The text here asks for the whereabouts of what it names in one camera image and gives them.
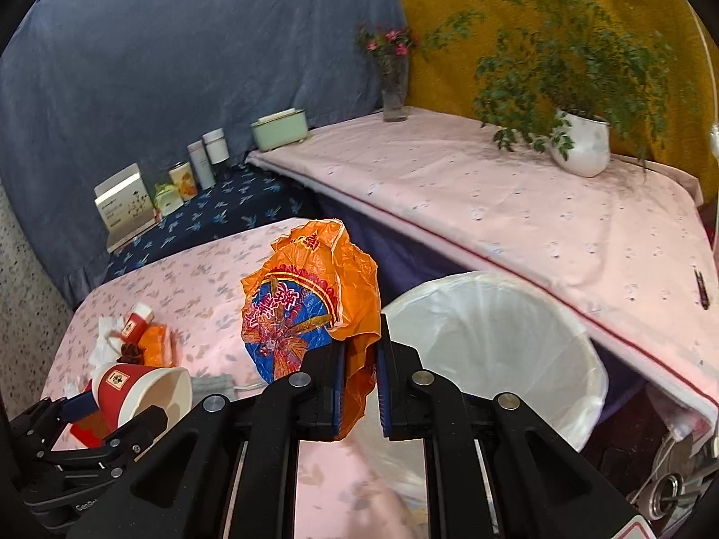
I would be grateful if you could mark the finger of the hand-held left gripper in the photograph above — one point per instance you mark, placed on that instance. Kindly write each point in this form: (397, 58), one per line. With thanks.
(45, 421)
(126, 443)

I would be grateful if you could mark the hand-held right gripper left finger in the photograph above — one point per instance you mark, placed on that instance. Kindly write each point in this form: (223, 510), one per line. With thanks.
(339, 387)

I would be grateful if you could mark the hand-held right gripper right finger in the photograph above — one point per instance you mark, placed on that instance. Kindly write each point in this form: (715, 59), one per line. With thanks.
(383, 384)

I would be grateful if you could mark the large red paper cup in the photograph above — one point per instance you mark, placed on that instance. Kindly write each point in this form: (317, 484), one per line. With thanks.
(129, 384)

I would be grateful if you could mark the orange printed plastic bag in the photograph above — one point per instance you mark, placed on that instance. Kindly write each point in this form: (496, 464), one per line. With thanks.
(348, 280)

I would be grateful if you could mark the white lined bin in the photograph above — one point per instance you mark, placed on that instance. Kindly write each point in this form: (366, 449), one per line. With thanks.
(494, 348)

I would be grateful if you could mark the red paper packet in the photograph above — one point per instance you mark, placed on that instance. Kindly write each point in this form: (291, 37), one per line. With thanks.
(90, 433)

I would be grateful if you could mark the dark brown dried scraps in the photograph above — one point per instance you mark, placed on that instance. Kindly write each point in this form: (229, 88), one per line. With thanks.
(132, 352)

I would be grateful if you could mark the crumpled white tissue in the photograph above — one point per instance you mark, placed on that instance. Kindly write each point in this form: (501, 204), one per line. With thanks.
(106, 342)

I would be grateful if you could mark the orange snack packet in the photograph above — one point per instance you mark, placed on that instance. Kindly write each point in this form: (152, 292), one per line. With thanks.
(158, 345)

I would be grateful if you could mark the dark purple cloth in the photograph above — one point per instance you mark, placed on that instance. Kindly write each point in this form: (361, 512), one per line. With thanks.
(404, 252)

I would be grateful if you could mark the pink floral tablecloth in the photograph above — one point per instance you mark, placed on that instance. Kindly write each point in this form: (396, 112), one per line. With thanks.
(196, 292)

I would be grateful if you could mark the pink dotted tablecloth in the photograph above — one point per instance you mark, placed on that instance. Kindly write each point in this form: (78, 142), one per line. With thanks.
(505, 224)

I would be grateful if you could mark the dark blue floral cloth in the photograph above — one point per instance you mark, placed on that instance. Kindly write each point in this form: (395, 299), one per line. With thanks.
(224, 208)

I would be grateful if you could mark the white cardboard box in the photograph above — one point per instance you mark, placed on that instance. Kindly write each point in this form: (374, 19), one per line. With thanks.
(126, 205)

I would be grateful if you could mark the small green carton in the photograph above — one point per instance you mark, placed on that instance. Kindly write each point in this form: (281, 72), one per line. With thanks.
(167, 201)

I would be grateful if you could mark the grey tube bottle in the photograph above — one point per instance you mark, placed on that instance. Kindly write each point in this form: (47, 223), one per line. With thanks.
(202, 168)

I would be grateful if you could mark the small orange box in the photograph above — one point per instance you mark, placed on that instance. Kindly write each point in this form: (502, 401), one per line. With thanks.
(183, 181)

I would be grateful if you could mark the pale green box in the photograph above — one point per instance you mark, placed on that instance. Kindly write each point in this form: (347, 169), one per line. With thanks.
(278, 132)

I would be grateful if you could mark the white round jar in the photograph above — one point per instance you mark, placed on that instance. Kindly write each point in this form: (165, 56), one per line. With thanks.
(215, 149)

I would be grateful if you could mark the glass vase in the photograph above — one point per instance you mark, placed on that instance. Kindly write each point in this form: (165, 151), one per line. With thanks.
(395, 98)

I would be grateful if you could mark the white ceramic plant pot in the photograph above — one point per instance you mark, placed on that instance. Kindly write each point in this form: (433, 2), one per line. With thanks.
(584, 146)

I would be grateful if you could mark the dark pen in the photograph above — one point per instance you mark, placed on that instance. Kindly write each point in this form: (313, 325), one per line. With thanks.
(701, 289)

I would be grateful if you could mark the pink flower bunch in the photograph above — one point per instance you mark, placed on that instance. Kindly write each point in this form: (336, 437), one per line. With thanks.
(393, 45)

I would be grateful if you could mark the blue-grey curtain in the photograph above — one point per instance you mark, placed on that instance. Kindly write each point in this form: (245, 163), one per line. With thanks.
(168, 56)

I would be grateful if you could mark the green leafy plant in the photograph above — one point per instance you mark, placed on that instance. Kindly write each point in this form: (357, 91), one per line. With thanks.
(567, 50)

